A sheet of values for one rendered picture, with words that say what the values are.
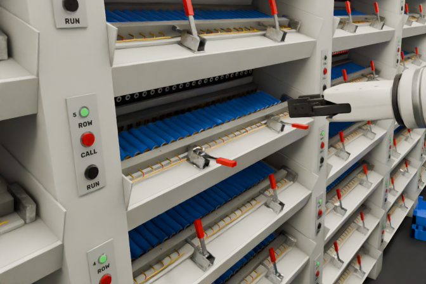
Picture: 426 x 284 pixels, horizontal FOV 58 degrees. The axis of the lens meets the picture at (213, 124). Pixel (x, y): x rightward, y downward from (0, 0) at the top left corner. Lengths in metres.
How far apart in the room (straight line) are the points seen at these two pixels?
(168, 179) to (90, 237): 0.16
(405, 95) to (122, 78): 0.37
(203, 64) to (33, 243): 0.36
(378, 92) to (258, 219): 0.46
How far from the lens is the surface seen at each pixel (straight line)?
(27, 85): 0.46
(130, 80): 0.54
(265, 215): 0.93
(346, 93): 0.58
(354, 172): 1.64
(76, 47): 0.48
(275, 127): 0.88
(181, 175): 0.65
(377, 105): 0.57
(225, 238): 0.84
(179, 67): 0.60
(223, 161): 0.64
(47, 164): 0.49
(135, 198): 0.58
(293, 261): 1.14
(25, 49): 0.47
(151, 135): 0.70
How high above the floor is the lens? 1.15
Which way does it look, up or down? 15 degrees down
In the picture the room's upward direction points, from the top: 2 degrees counter-clockwise
